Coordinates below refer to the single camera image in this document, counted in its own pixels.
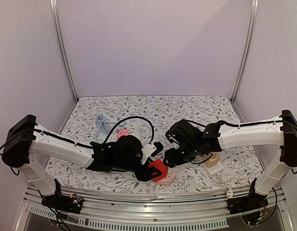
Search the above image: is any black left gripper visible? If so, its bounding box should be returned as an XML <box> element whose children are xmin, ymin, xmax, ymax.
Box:
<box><xmin>114</xmin><ymin>157</ymin><xmax>162</xmax><ymax>183</ymax></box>

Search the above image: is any white cube adapter red print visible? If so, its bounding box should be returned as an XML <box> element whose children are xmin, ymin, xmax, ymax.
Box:
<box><xmin>167</xmin><ymin>167</ymin><xmax>178</xmax><ymax>174</ymax></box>

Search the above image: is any round pink socket base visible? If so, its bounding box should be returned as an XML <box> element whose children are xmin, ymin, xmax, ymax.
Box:
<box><xmin>155</xmin><ymin>172</ymin><xmax>177</xmax><ymax>185</ymax></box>

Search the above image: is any pink plug adapter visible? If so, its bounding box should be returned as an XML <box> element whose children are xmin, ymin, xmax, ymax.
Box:
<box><xmin>117</xmin><ymin>128</ymin><xmax>130</xmax><ymax>139</ymax></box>

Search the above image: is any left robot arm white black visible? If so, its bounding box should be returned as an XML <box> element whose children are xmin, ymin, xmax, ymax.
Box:
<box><xmin>0</xmin><ymin>115</ymin><xmax>163</xmax><ymax>209</ymax></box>

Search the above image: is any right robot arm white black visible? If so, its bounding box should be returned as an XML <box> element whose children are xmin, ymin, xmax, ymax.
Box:
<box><xmin>163</xmin><ymin>110</ymin><xmax>297</xmax><ymax>210</ymax></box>

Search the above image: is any beige cube adapter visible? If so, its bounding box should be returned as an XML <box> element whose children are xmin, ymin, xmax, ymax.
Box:
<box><xmin>202</xmin><ymin>152</ymin><xmax>220</xmax><ymax>168</ymax></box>

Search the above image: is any floral patterned table mat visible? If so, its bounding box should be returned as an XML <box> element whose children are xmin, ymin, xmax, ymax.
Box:
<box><xmin>40</xmin><ymin>95</ymin><xmax>271</xmax><ymax>194</ymax></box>

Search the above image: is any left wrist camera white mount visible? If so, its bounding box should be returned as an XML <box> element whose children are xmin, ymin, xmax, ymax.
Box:
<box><xmin>141</xmin><ymin>141</ymin><xmax>164</xmax><ymax>165</ymax></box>

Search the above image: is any white power cable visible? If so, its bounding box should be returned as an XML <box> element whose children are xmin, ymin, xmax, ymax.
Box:
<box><xmin>217</xmin><ymin>173</ymin><xmax>235</xmax><ymax>198</ymax></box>

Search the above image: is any aluminium front rail base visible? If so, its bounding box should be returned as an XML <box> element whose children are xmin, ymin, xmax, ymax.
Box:
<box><xmin>18</xmin><ymin>186</ymin><xmax>293</xmax><ymax>229</ymax></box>

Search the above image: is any grey coiled power cable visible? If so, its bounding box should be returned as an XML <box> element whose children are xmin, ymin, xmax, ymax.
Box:
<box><xmin>94</xmin><ymin>114</ymin><xmax>120</xmax><ymax>134</ymax></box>

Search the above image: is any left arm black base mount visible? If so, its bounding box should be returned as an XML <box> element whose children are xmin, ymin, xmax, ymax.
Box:
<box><xmin>42</xmin><ymin>193</ymin><xmax>84</xmax><ymax>214</ymax></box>

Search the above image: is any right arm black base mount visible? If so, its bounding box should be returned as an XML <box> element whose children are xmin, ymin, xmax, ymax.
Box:
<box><xmin>227</xmin><ymin>193</ymin><xmax>268</xmax><ymax>215</ymax></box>

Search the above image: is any right aluminium frame post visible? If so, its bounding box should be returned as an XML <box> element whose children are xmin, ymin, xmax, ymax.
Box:
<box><xmin>230</xmin><ymin>0</ymin><xmax>259</xmax><ymax>104</ymax></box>

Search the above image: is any aluminium frame post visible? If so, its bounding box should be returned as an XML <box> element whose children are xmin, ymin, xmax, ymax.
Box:
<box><xmin>49</xmin><ymin>0</ymin><xmax>79</xmax><ymax>103</ymax></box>
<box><xmin>230</xmin><ymin>0</ymin><xmax>259</xmax><ymax>104</ymax></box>

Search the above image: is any left aluminium frame post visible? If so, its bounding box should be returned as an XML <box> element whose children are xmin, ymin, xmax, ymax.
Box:
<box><xmin>49</xmin><ymin>0</ymin><xmax>79</xmax><ymax>103</ymax></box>

